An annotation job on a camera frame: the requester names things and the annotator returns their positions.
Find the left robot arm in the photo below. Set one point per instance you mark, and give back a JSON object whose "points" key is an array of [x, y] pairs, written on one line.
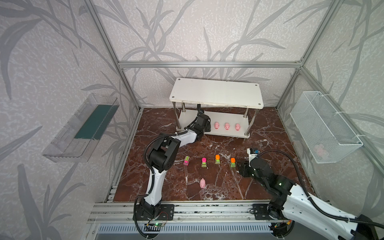
{"points": [[160, 155]]}

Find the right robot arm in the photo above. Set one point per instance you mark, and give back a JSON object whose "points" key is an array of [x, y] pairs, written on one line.
{"points": [[292, 202]]}

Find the aluminium frame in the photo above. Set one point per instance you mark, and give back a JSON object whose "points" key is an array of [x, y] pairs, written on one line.
{"points": [[287, 47]]}

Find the white wire wall basket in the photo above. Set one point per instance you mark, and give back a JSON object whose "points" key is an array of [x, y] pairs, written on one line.
{"points": [[320, 123]]}

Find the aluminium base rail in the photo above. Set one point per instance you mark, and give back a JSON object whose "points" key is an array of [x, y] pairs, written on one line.
{"points": [[188, 217]]}

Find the green truck orange load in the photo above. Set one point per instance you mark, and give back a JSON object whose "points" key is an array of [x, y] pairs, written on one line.
{"points": [[217, 159], [233, 163]]}

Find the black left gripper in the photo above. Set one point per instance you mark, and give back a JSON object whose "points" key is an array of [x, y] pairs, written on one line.
{"points": [[205, 122]]}

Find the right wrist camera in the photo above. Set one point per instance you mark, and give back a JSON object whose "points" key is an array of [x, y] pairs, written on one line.
{"points": [[253, 153]]}

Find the clear plastic wall bin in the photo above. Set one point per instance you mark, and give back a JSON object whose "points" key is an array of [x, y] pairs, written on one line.
{"points": [[77, 140]]}

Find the green truck orange load right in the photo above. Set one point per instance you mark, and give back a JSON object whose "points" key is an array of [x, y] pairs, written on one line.
{"points": [[233, 163]]}

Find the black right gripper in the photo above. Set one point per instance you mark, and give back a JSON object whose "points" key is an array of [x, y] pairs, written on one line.
{"points": [[242, 169]]}

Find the green truck orange load left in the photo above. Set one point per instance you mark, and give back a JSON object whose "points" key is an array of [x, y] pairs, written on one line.
{"points": [[217, 159]]}

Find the pink toy in basket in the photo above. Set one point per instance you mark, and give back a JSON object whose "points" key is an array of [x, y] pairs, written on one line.
{"points": [[320, 150]]}

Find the white two-tier shelf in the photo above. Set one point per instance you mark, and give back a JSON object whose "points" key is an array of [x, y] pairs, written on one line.
{"points": [[223, 94]]}

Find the pink green toy truck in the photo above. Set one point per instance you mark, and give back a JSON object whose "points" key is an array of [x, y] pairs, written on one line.
{"points": [[186, 160]]}

